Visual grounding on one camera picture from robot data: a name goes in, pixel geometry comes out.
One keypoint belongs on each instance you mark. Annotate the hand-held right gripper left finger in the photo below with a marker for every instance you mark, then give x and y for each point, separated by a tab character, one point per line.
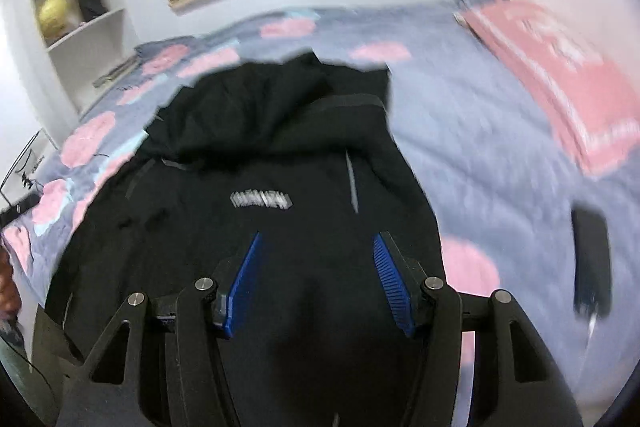
242	287

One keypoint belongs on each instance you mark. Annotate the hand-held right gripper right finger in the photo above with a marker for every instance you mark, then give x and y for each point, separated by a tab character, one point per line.
395	287

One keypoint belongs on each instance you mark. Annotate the black hooded jacket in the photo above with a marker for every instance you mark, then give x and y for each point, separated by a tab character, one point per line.
280	147

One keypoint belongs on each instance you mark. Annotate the grey floral blanket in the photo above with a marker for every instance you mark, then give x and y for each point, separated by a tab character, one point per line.
475	132

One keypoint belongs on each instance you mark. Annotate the reddish brown object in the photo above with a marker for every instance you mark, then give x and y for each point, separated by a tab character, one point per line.
9	287

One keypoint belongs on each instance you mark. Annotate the flat grey books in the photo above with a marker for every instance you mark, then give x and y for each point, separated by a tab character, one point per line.
117	72

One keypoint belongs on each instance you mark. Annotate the pink pillow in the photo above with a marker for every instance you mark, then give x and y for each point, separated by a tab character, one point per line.
565	72

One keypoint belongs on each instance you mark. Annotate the black box on shelf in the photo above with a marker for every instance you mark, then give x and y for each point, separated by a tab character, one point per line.
92	4

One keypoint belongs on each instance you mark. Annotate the yellow globe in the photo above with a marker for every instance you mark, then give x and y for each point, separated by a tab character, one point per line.
54	14

